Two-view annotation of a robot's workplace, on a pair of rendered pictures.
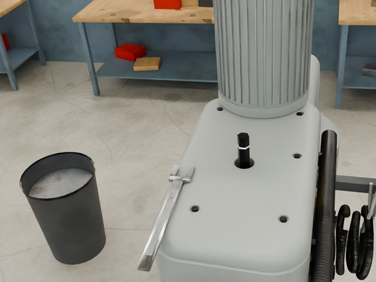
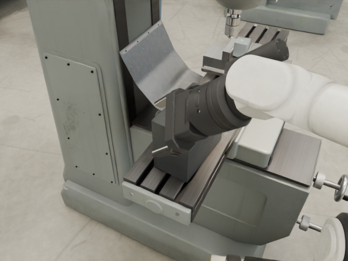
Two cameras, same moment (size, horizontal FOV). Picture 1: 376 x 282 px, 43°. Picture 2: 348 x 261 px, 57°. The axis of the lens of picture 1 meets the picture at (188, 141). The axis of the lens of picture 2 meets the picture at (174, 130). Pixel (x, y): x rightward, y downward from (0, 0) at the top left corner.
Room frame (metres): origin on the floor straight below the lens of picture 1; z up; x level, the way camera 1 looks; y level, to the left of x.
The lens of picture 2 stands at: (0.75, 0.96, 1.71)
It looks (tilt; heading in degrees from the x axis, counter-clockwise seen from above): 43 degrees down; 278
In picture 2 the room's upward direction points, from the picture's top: straight up
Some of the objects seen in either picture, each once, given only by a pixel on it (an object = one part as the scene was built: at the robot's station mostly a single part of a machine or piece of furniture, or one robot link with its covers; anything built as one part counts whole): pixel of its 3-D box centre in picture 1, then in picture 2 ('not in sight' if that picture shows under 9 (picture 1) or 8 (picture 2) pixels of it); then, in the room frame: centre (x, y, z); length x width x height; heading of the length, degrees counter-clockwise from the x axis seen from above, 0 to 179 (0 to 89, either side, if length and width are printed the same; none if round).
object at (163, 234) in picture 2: not in sight; (169, 197); (0.94, -0.18, 0.10); 1.20 x 0.60 x 0.20; 161
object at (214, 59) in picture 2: not in sight; (246, 60); (0.62, -0.25, 1.01); 0.35 x 0.15 x 0.11; 163
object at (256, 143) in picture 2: not in sight; (220, 118); (0.71, -0.10, 0.82); 0.50 x 0.35 x 0.12; 161
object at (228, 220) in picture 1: (247, 190); not in sight; (0.72, -0.10, 1.81); 0.47 x 0.26 x 0.16; 161
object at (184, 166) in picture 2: not in sight; (190, 129); (0.81, 0.25, 1.06); 0.22 x 0.12 x 0.20; 65
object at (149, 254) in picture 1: (166, 212); not in sight; (0.59, 0.05, 1.89); 0.24 x 0.04 x 0.01; 162
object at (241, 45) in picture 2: not in sight; (241, 47); (0.65, -0.26, 1.07); 0.06 x 0.05 x 0.06; 73
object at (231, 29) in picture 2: not in sight; (232, 26); (0.71, -0.10, 1.23); 0.05 x 0.05 x 0.06
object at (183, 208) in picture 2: not in sight; (228, 92); (0.69, -0.15, 0.92); 1.24 x 0.23 x 0.08; 71
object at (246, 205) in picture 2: not in sight; (218, 174); (0.68, -0.09, 0.46); 0.80 x 0.30 x 0.60; 161
